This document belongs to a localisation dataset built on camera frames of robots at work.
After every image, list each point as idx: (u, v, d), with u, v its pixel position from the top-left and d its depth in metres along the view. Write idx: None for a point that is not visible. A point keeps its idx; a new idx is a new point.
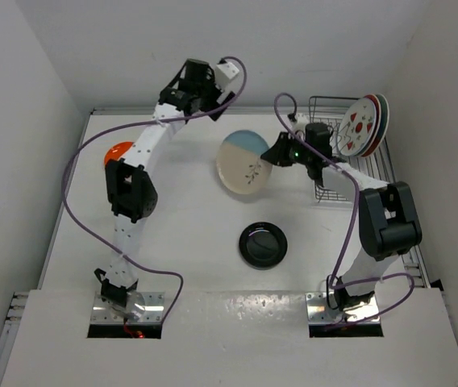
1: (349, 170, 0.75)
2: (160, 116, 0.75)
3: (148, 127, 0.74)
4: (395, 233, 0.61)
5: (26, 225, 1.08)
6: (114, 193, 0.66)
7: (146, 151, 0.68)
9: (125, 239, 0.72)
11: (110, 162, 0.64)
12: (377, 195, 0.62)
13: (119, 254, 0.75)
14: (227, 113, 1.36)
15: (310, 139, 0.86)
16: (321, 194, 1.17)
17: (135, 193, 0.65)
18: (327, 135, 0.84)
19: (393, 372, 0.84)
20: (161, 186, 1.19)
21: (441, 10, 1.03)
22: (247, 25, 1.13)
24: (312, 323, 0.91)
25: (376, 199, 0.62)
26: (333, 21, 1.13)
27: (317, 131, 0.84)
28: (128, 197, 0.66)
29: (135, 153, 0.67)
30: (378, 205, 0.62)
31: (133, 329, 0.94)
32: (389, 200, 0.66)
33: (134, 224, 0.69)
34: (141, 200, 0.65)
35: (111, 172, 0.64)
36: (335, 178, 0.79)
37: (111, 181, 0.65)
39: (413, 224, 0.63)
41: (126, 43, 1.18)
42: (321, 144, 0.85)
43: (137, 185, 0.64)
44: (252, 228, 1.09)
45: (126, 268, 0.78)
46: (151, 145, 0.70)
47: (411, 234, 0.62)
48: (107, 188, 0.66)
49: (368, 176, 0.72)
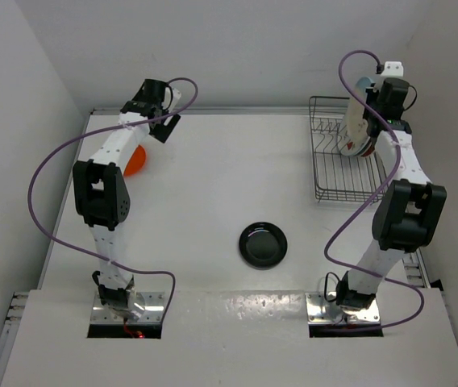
1: (404, 147, 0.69)
2: (126, 121, 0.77)
3: (115, 131, 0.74)
4: (404, 229, 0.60)
5: (24, 224, 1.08)
6: (83, 199, 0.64)
7: (115, 151, 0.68)
9: (107, 245, 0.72)
11: (78, 164, 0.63)
12: (407, 191, 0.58)
13: (107, 262, 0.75)
14: (227, 113, 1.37)
15: (384, 93, 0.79)
16: (320, 193, 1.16)
17: (106, 193, 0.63)
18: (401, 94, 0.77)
19: (393, 373, 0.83)
20: (161, 186, 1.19)
21: (441, 9, 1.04)
22: (247, 26, 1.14)
24: (312, 323, 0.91)
25: (403, 195, 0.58)
26: (333, 22, 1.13)
27: (395, 85, 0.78)
28: (100, 204, 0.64)
29: (104, 153, 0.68)
30: (401, 200, 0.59)
31: (133, 329, 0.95)
32: (422, 198, 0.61)
33: (111, 231, 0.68)
34: (114, 201, 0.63)
35: (80, 172, 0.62)
36: (385, 146, 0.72)
37: (81, 182, 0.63)
39: (428, 227, 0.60)
41: (126, 44, 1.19)
42: (392, 102, 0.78)
43: (106, 182, 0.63)
44: (252, 228, 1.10)
45: (118, 272, 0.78)
46: (121, 146, 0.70)
47: (420, 236, 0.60)
48: (75, 193, 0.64)
49: (415, 164, 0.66)
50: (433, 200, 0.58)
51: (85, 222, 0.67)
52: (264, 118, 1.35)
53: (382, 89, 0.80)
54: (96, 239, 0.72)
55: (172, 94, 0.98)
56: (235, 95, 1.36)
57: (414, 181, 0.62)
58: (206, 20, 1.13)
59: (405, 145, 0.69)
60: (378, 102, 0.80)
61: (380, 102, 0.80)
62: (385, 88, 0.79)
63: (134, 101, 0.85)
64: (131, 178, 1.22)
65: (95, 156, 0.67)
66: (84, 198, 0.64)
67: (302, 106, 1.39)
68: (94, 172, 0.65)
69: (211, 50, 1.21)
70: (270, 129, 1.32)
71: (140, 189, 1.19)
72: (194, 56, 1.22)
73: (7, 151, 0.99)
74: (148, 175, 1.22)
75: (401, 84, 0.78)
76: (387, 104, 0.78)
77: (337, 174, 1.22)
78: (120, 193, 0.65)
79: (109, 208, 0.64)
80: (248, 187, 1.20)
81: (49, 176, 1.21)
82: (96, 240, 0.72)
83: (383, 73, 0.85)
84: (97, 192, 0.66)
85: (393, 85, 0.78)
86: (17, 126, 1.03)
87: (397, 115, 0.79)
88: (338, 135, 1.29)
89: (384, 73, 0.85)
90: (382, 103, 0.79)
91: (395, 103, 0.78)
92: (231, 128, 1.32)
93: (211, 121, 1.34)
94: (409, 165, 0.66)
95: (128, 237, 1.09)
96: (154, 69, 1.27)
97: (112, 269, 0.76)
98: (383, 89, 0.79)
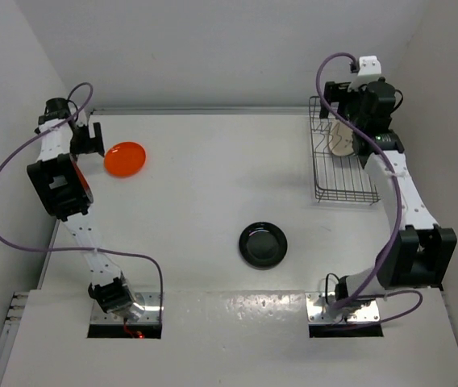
1: (400, 178, 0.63)
2: (51, 125, 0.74)
3: (43, 136, 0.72)
4: (414, 276, 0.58)
5: (23, 224, 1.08)
6: (49, 197, 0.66)
7: (56, 147, 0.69)
9: (89, 235, 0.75)
11: (31, 168, 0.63)
12: (416, 240, 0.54)
13: (93, 251, 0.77)
14: (227, 113, 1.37)
15: (369, 103, 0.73)
16: (320, 193, 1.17)
17: (67, 179, 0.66)
18: (390, 105, 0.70)
19: (393, 373, 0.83)
20: (161, 186, 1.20)
21: (440, 8, 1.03)
22: (247, 25, 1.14)
24: (312, 323, 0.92)
25: (413, 246, 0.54)
26: (332, 21, 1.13)
27: (380, 95, 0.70)
28: (66, 193, 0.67)
29: (47, 153, 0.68)
30: (409, 253, 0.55)
31: (133, 329, 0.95)
32: (428, 239, 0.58)
33: (85, 216, 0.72)
34: (77, 185, 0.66)
35: (37, 174, 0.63)
36: (378, 172, 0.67)
37: (42, 185, 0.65)
39: (437, 270, 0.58)
41: (126, 43, 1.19)
42: (378, 114, 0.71)
43: (67, 174, 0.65)
44: (252, 228, 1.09)
45: (108, 262, 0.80)
46: (59, 141, 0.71)
47: (430, 279, 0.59)
48: (39, 195, 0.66)
49: (417, 198, 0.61)
50: (443, 246, 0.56)
51: (56, 216, 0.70)
52: (264, 118, 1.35)
53: (368, 99, 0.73)
54: (74, 234, 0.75)
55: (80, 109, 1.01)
56: (235, 95, 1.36)
57: (418, 224, 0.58)
58: (206, 19, 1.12)
59: (402, 174, 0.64)
60: (364, 114, 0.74)
61: (366, 114, 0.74)
62: (371, 98, 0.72)
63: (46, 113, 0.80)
64: (131, 178, 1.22)
65: (40, 157, 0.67)
66: (46, 195, 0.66)
67: (302, 106, 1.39)
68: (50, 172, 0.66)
69: (211, 50, 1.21)
70: (269, 129, 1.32)
71: (140, 189, 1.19)
72: (194, 56, 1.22)
73: (7, 151, 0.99)
74: (148, 174, 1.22)
75: (387, 91, 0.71)
76: (372, 116, 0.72)
77: (337, 174, 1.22)
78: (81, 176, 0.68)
79: (77, 192, 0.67)
80: (248, 186, 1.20)
81: None
82: (76, 234, 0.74)
83: (360, 72, 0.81)
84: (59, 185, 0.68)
85: (379, 95, 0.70)
86: (16, 126, 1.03)
87: (385, 126, 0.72)
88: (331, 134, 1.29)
89: (360, 72, 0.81)
90: (368, 115, 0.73)
91: (381, 115, 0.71)
92: (230, 127, 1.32)
93: (211, 120, 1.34)
94: (410, 201, 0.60)
95: (128, 236, 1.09)
96: (155, 69, 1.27)
97: (101, 258, 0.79)
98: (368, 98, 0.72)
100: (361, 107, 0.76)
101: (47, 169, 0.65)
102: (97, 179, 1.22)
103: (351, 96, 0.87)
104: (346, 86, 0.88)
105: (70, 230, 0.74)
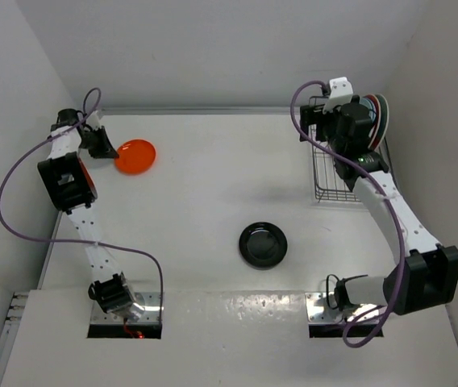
1: (392, 200, 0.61)
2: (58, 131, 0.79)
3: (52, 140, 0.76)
4: (426, 301, 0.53)
5: (23, 224, 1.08)
6: (56, 192, 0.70)
7: (65, 147, 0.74)
9: (90, 228, 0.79)
11: (42, 164, 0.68)
12: (424, 265, 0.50)
13: (93, 244, 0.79)
14: (227, 113, 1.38)
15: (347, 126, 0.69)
16: (320, 194, 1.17)
17: (74, 176, 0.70)
18: (368, 125, 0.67)
19: (393, 373, 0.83)
20: (161, 186, 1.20)
21: (440, 9, 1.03)
22: (247, 25, 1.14)
24: (312, 323, 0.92)
25: (422, 272, 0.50)
26: (332, 21, 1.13)
27: (357, 118, 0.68)
28: (72, 189, 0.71)
29: (57, 153, 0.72)
30: (418, 280, 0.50)
31: (133, 329, 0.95)
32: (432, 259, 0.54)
33: (89, 209, 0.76)
34: (84, 182, 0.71)
35: (47, 171, 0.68)
36: (368, 196, 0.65)
37: (51, 180, 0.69)
39: (447, 290, 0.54)
41: (126, 43, 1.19)
42: (357, 136, 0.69)
43: (75, 171, 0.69)
44: (252, 228, 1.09)
45: (109, 256, 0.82)
46: (68, 140, 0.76)
47: (440, 298, 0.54)
48: (47, 191, 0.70)
49: (414, 219, 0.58)
50: (450, 267, 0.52)
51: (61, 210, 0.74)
52: (264, 118, 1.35)
53: (343, 122, 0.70)
54: (77, 227, 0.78)
55: (93, 111, 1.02)
56: (235, 95, 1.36)
57: (421, 246, 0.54)
58: (206, 19, 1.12)
59: (393, 195, 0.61)
60: (342, 138, 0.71)
61: (345, 137, 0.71)
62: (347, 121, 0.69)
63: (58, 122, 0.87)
64: (132, 178, 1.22)
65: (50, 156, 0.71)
66: (54, 190, 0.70)
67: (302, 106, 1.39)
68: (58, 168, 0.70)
69: (211, 50, 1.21)
70: (269, 129, 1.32)
71: (140, 189, 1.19)
72: (194, 56, 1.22)
73: (7, 151, 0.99)
74: (148, 175, 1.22)
75: (360, 113, 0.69)
76: (351, 139, 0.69)
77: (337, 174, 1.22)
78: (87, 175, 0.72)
79: (82, 189, 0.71)
80: (248, 186, 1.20)
81: None
82: (78, 227, 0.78)
83: (331, 96, 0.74)
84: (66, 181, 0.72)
85: (355, 118, 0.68)
86: (16, 126, 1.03)
87: (365, 147, 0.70)
88: None
89: (331, 95, 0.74)
90: (347, 138, 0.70)
91: (360, 138, 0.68)
92: (230, 127, 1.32)
93: (211, 121, 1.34)
94: (408, 223, 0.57)
95: (128, 236, 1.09)
96: (155, 69, 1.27)
97: (102, 252, 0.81)
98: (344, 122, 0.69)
100: (338, 129, 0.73)
101: (56, 166, 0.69)
102: (97, 179, 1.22)
103: (324, 118, 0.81)
104: (322, 108, 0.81)
105: (73, 223, 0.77)
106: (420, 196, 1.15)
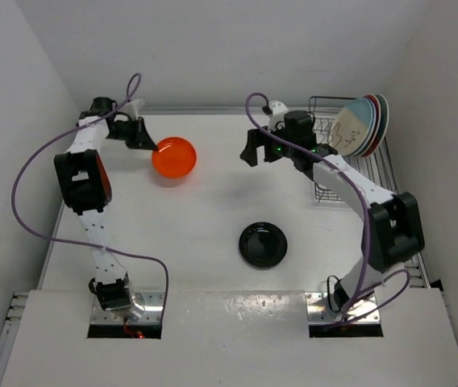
1: (345, 172, 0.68)
2: (88, 122, 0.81)
3: (81, 131, 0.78)
4: (401, 248, 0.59)
5: (24, 224, 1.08)
6: (69, 189, 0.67)
7: (88, 142, 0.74)
9: (99, 232, 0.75)
11: (58, 157, 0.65)
12: (386, 213, 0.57)
13: (101, 249, 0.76)
14: (227, 113, 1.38)
15: (293, 128, 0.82)
16: (320, 194, 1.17)
17: (89, 174, 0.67)
18: (308, 122, 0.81)
19: (393, 373, 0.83)
20: (161, 186, 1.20)
21: (439, 9, 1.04)
22: (247, 26, 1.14)
24: (312, 323, 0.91)
25: (386, 218, 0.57)
26: (331, 22, 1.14)
27: (297, 118, 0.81)
28: (86, 189, 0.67)
29: (78, 146, 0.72)
30: (385, 227, 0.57)
31: (133, 329, 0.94)
32: (393, 210, 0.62)
33: (101, 214, 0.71)
34: (98, 183, 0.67)
35: (63, 164, 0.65)
36: (326, 176, 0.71)
37: (64, 174, 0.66)
39: (416, 234, 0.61)
41: (126, 43, 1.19)
42: (303, 132, 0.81)
43: (92, 165, 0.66)
44: (252, 228, 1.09)
45: (114, 262, 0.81)
46: (89, 138, 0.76)
47: (413, 246, 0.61)
48: (60, 186, 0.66)
49: (368, 181, 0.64)
50: (410, 210, 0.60)
51: (72, 211, 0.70)
52: (264, 118, 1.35)
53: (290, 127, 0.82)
54: (86, 230, 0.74)
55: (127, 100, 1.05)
56: (235, 95, 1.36)
57: (381, 199, 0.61)
58: (206, 19, 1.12)
59: (346, 168, 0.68)
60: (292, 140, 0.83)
61: (294, 139, 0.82)
62: (291, 124, 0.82)
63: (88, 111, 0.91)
64: (131, 178, 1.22)
65: (73, 148, 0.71)
66: (68, 185, 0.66)
67: (302, 106, 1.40)
68: (75, 163, 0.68)
69: (211, 50, 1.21)
70: None
71: (140, 188, 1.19)
72: (194, 56, 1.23)
73: (8, 151, 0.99)
74: (148, 174, 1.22)
75: (300, 115, 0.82)
76: (299, 138, 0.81)
77: None
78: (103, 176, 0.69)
79: (96, 190, 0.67)
80: (248, 186, 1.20)
81: (49, 176, 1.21)
82: (87, 229, 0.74)
83: (274, 113, 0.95)
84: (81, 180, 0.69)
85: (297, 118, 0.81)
86: (16, 126, 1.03)
87: (312, 142, 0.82)
88: (329, 135, 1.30)
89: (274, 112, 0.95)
90: (297, 138, 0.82)
91: (306, 133, 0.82)
92: (230, 128, 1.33)
93: (211, 121, 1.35)
94: (364, 185, 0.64)
95: (127, 235, 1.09)
96: (155, 69, 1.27)
97: (107, 256, 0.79)
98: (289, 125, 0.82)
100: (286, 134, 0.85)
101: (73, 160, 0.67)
102: None
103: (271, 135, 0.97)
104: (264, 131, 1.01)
105: (83, 225, 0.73)
106: (420, 196, 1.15)
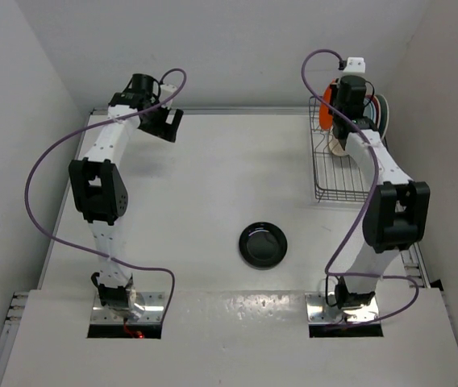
1: (376, 147, 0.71)
2: (117, 115, 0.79)
3: (107, 126, 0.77)
4: (397, 231, 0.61)
5: (24, 224, 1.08)
6: (81, 197, 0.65)
7: (109, 147, 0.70)
9: (107, 242, 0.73)
11: (73, 165, 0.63)
12: (393, 193, 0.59)
13: (107, 260, 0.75)
14: (226, 113, 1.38)
15: (343, 93, 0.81)
16: (320, 193, 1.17)
17: (104, 189, 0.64)
18: (362, 93, 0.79)
19: (393, 372, 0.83)
20: (161, 186, 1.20)
21: (439, 8, 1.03)
22: (247, 26, 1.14)
24: (312, 323, 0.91)
25: (390, 197, 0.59)
26: (332, 21, 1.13)
27: (352, 85, 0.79)
28: (99, 201, 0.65)
29: (97, 151, 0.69)
30: (388, 205, 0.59)
31: (133, 328, 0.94)
32: (405, 196, 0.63)
33: (110, 226, 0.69)
34: (111, 197, 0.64)
35: (78, 176, 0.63)
36: (357, 147, 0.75)
37: (78, 185, 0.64)
39: (418, 223, 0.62)
41: (126, 43, 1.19)
42: (352, 101, 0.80)
43: (105, 179, 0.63)
44: (252, 228, 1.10)
45: (118, 269, 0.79)
46: (113, 141, 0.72)
47: (413, 234, 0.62)
48: (73, 193, 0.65)
49: (392, 164, 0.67)
50: (418, 197, 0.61)
51: (84, 218, 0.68)
52: (264, 119, 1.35)
53: (342, 90, 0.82)
54: (95, 237, 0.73)
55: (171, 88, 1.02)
56: (235, 95, 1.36)
57: (394, 180, 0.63)
58: (206, 19, 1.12)
59: (377, 145, 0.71)
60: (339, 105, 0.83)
61: (341, 103, 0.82)
62: (344, 89, 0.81)
63: (122, 93, 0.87)
64: (131, 177, 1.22)
65: (91, 155, 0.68)
66: (81, 194, 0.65)
67: (303, 106, 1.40)
68: (90, 171, 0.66)
69: (211, 50, 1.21)
70: (269, 128, 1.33)
71: (139, 188, 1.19)
72: (195, 56, 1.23)
73: (8, 150, 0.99)
74: (148, 174, 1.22)
75: (358, 81, 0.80)
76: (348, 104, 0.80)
77: (337, 174, 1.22)
78: (118, 189, 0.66)
79: (108, 204, 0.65)
80: (248, 185, 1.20)
81: (50, 176, 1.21)
82: (96, 237, 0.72)
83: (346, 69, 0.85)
84: (96, 189, 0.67)
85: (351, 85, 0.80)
86: (16, 126, 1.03)
87: (359, 113, 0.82)
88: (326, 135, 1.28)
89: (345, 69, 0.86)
90: (343, 103, 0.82)
91: (355, 101, 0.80)
92: (230, 128, 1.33)
93: (210, 122, 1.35)
94: (386, 164, 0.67)
95: (126, 235, 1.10)
96: (154, 70, 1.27)
97: (113, 267, 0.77)
98: (342, 88, 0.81)
100: (337, 96, 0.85)
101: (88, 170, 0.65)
102: None
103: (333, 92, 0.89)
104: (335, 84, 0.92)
105: (92, 232, 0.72)
106: None
